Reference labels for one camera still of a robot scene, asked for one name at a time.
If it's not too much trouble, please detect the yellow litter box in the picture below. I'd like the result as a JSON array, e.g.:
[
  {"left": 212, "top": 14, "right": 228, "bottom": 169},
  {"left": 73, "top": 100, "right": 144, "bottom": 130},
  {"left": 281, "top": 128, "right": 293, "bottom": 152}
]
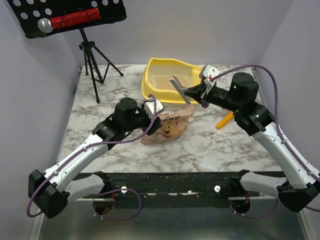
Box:
[{"left": 141, "top": 57, "right": 202, "bottom": 107}]

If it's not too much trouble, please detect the beige cat litter pile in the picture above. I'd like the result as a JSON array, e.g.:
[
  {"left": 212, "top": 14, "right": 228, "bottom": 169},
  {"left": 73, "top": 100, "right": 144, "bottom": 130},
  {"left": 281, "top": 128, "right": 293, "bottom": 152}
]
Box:
[{"left": 151, "top": 75, "right": 193, "bottom": 90}]

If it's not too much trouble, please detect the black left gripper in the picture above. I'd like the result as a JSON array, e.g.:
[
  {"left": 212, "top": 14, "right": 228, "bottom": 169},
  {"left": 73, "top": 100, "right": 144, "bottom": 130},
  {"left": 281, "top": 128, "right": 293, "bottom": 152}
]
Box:
[{"left": 123, "top": 100, "right": 164, "bottom": 136}]

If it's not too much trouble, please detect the pink cat litter bag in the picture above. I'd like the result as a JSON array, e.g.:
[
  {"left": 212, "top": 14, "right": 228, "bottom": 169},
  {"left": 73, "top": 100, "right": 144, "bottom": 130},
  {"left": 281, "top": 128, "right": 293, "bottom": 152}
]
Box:
[{"left": 141, "top": 105, "right": 195, "bottom": 145}]

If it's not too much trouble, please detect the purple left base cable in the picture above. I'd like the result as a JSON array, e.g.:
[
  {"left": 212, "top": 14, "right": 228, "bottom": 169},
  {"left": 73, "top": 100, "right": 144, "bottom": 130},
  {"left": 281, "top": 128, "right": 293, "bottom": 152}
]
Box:
[{"left": 92, "top": 187, "right": 143, "bottom": 221}]

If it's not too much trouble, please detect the black music stand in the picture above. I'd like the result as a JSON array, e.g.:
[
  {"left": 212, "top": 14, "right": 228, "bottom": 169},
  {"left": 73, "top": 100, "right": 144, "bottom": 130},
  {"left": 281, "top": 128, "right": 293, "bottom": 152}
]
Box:
[{"left": 6, "top": 0, "right": 128, "bottom": 104}]

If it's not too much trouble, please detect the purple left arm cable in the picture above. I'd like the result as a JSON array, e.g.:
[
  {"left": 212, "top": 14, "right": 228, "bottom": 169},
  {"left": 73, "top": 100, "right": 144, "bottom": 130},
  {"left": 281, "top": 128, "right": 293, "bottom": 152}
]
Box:
[{"left": 26, "top": 93, "right": 158, "bottom": 218}]

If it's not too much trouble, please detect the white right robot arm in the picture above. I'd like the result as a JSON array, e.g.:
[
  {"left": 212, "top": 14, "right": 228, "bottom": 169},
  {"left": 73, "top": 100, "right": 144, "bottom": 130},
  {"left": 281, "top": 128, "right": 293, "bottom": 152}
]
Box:
[{"left": 184, "top": 72, "right": 320, "bottom": 213}]

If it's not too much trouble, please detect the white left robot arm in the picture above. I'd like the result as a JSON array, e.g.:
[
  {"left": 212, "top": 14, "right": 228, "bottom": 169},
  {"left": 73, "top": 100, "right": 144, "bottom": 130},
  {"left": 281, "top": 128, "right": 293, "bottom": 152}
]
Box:
[{"left": 26, "top": 94, "right": 164, "bottom": 219}]

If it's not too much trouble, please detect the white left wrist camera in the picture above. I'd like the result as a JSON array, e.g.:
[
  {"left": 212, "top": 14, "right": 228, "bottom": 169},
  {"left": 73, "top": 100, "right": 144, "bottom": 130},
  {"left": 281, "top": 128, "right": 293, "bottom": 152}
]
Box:
[{"left": 144, "top": 100, "right": 165, "bottom": 118}]

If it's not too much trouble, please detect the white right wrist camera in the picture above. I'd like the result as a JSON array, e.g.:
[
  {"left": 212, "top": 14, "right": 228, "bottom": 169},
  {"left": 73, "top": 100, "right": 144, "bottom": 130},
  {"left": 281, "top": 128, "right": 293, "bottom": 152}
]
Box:
[{"left": 199, "top": 64, "right": 220, "bottom": 86}]

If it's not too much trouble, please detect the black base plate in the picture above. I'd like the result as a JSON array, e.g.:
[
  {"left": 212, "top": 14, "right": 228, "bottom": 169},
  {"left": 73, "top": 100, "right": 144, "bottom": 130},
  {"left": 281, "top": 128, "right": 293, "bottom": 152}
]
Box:
[{"left": 51, "top": 171, "right": 298, "bottom": 208}]

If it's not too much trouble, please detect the orange plastic scoop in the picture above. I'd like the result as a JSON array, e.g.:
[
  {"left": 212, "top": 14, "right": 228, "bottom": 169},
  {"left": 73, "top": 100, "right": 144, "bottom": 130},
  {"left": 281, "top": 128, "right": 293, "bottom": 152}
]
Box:
[{"left": 215, "top": 111, "right": 234, "bottom": 129}]

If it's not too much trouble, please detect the red silver microphone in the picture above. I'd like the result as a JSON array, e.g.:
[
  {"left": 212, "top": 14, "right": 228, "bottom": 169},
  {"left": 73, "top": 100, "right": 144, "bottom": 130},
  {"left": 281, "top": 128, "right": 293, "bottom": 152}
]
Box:
[{"left": 37, "top": 8, "right": 102, "bottom": 34}]

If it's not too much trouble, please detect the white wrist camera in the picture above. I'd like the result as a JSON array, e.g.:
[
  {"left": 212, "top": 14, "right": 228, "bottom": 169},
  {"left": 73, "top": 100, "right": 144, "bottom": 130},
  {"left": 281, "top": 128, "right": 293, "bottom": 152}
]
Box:
[
  {"left": 199, "top": 64, "right": 220, "bottom": 86},
  {"left": 144, "top": 100, "right": 165, "bottom": 118}
]

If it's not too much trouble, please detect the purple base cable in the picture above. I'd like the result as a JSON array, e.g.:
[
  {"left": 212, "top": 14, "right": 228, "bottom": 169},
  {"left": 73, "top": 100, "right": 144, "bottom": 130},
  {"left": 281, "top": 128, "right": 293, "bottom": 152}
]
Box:
[
  {"left": 229, "top": 197, "right": 280, "bottom": 219},
  {"left": 92, "top": 187, "right": 143, "bottom": 221}
]

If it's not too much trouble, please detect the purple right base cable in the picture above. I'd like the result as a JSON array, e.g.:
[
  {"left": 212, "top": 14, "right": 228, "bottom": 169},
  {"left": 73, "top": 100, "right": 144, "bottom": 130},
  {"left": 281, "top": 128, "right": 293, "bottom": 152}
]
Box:
[{"left": 229, "top": 197, "right": 280, "bottom": 219}]

